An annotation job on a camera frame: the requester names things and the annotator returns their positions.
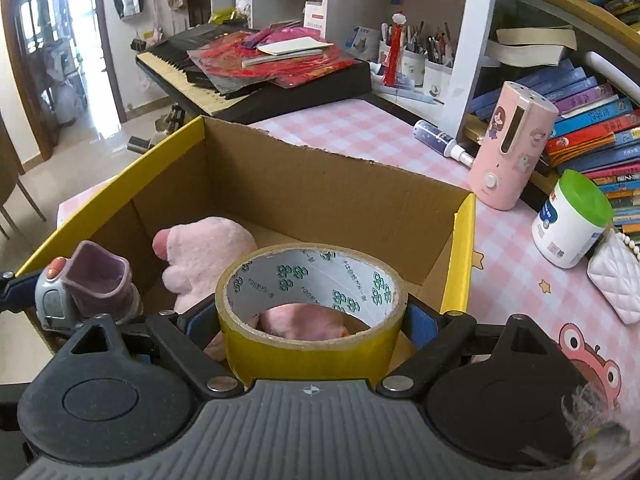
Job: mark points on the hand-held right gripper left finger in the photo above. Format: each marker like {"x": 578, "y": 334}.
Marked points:
{"x": 202, "y": 317}

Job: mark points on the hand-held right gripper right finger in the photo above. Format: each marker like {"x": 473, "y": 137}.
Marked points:
{"x": 417, "y": 322}

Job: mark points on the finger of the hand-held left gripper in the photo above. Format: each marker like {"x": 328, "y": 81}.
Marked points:
{"x": 17, "y": 287}

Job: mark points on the grey purple desk gadget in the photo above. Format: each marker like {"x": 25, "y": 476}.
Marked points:
{"x": 55, "y": 300}

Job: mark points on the large pink plush pig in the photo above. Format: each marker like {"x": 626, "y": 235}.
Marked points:
{"x": 210, "y": 255}

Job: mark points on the yellow tape roll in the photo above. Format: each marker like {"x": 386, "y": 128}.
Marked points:
{"x": 300, "y": 360}

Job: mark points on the yellow cardboard box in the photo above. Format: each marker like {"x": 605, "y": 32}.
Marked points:
{"x": 325, "y": 195}

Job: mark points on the wooden chair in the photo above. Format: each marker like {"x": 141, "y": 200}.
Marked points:
{"x": 22, "y": 190}

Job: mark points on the white jar green lid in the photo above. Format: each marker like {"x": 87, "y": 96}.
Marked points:
{"x": 570, "y": 230}

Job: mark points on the pink cartoon humidifier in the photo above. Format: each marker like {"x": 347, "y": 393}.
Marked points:
{"x": 505, "y": 160}

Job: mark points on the blue white spray bottle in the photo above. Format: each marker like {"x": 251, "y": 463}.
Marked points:
{"x": 435, "y": 136}

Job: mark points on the black keyboard stand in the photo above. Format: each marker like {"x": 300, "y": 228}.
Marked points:
{"x": 175, "y": 117}

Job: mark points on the white quilted pouch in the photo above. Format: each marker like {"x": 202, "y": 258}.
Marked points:
{"x": 617, "y": 280}

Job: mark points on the grey fluffy cuff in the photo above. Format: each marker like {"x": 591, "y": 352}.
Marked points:
{"x": 595, "y": 430}

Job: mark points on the black electronic keyboard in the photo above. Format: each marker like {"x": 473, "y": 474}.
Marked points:
{"x": 320, "y": 87}

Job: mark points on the row of colourful books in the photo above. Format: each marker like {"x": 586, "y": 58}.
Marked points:
{"x": 595, "y": 130}

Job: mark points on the pile of red packets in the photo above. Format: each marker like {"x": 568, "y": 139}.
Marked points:
{"x": 300, "y": 67}

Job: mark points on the white notebook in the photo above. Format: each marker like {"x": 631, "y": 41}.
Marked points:
{"x": 295, "y": 46}

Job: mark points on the blue white small box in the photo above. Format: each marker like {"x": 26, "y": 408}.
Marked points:
{"x": 362, "y": 40}

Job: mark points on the white bookshelf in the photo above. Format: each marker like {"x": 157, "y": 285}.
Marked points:
{"x": 475, "y": 35}

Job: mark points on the thick cream book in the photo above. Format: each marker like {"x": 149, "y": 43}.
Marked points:
{"x": 535, "y": 42}

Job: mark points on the black hanging bag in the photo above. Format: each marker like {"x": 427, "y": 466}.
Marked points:
{"x": 129, "y": 5}

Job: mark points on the white flat bar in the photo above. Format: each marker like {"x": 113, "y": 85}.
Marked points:
{"x": 612, "y": 75}

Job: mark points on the white plastic bag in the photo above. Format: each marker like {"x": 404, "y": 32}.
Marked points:
{"x": 244, "y": 5}

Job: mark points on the white red box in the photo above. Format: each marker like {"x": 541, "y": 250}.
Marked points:
{"x": 314, "y": 20}

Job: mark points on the wooden door frame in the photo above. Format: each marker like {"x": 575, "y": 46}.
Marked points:
{"x": 102, "y": 35}

